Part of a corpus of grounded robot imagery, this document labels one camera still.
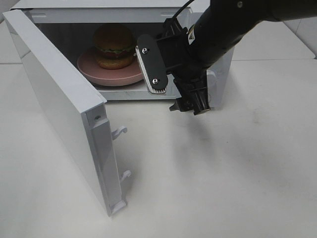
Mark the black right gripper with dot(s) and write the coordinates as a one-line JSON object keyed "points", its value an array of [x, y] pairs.
{"points": [[190, 76]]}

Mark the white microwave knob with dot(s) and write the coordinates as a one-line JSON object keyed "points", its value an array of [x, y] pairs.
{"points": [[211, 74]]}

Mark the burger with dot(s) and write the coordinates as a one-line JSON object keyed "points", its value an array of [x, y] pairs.
{"points": [[114, 46]]}

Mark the pink round plate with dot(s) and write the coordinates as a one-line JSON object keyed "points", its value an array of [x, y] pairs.
{"points": [[88, 66]]}

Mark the white microwave door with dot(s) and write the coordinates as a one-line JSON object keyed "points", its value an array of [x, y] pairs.
{"points": [[74, 108]]}

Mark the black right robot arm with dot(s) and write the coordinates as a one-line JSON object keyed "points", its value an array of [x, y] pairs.
{"points": [[225, 22]]}

